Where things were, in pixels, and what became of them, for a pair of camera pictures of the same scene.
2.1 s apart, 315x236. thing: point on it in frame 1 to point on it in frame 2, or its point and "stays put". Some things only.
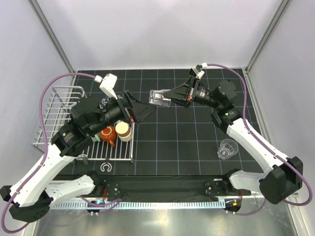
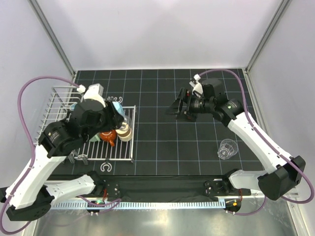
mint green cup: x=95 y=138 stays put
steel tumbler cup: x=124 y=131 stays put
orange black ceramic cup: x=109 y=133 stays put
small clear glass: x=156 y=97 to x=127 y=122
